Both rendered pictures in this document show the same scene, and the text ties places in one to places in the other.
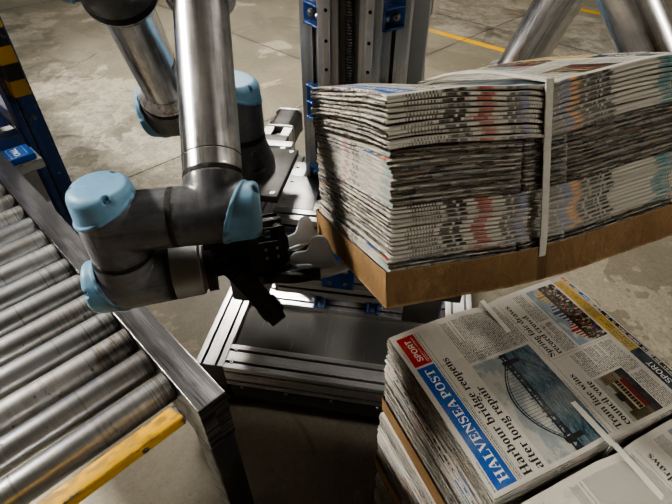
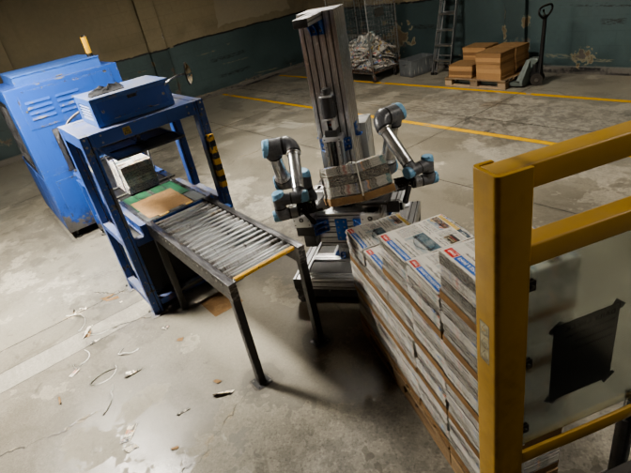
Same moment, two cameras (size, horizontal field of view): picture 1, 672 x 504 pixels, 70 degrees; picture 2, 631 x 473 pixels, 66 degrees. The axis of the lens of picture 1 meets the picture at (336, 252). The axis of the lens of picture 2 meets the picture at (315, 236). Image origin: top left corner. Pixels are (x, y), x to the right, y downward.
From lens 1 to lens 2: 2.32 m
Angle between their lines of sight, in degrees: 16
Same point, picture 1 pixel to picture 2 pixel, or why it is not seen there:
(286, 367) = (329, 277)
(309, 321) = (338, 264)
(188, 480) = (293, 324)
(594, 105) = (366, 165)
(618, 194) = (378, 182)
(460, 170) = (342, 179)
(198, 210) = (296, 194)
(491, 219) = (350, 189)
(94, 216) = (277, 197)
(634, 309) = not seen: hidden behind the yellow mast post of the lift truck
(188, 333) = (288, 282)
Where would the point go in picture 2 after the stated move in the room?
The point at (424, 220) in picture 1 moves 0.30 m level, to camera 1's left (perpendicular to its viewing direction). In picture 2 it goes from (336, 190) to (285, 195)
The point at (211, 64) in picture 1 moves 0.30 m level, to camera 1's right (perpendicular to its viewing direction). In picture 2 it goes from (297, 167) to (345, 160)
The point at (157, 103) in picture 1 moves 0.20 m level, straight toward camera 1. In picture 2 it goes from (280, 179) to (285, 190)
